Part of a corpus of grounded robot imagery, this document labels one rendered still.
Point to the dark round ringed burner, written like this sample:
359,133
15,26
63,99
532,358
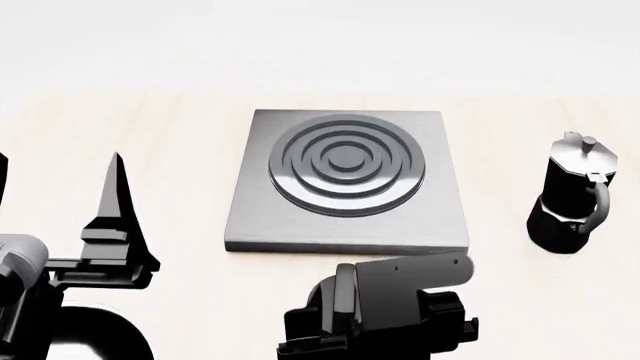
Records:
346,187

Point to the gray square stove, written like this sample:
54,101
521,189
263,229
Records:
250,221

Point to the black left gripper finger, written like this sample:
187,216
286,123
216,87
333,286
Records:
117,195
3,176

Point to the black and silver moka pot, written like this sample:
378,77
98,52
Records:
560,187

